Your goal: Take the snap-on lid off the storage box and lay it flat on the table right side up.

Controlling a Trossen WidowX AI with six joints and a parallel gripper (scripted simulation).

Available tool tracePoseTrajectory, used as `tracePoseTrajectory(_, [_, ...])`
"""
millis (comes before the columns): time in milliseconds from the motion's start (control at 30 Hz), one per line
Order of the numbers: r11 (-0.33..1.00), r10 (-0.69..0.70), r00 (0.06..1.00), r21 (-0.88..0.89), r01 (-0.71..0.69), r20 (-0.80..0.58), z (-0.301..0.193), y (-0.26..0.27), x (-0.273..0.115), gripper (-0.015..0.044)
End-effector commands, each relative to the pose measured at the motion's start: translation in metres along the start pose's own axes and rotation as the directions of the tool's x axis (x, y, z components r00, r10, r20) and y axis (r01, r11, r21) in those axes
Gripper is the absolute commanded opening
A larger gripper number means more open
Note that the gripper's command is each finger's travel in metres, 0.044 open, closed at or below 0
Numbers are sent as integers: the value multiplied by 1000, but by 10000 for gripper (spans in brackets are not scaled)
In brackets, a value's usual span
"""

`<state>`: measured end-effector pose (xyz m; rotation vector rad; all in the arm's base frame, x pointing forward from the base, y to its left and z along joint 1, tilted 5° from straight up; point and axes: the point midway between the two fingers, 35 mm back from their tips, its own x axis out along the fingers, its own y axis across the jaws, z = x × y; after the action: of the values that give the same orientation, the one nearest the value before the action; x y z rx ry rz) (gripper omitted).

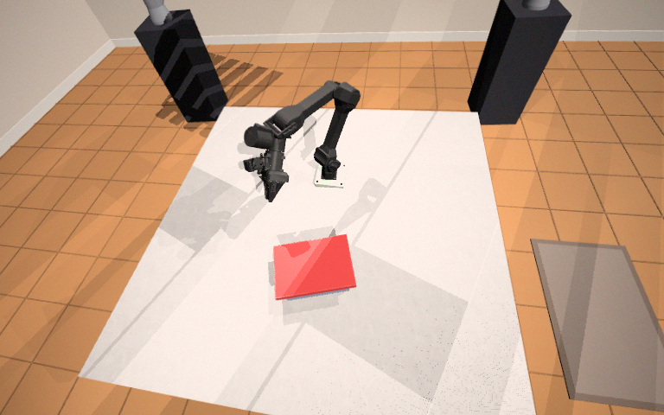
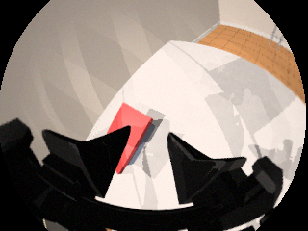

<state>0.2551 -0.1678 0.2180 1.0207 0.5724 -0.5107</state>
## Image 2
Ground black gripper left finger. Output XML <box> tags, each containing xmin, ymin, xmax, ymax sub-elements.
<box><xmin>42</xmin><ymin>124</ymin><xmax>131</xmax><ymax>199</ymax></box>

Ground red rectangular lid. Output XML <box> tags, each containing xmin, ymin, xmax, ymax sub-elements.
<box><xmin>107</xmin><ymin>101</ymin><xmax>154</xmax><ymax>174</ymax></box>

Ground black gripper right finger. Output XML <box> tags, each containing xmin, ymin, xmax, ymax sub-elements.
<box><xmin>167</xmin><ymin>131</ymin><xmax>247</xmax><ymax>205</ymax></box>

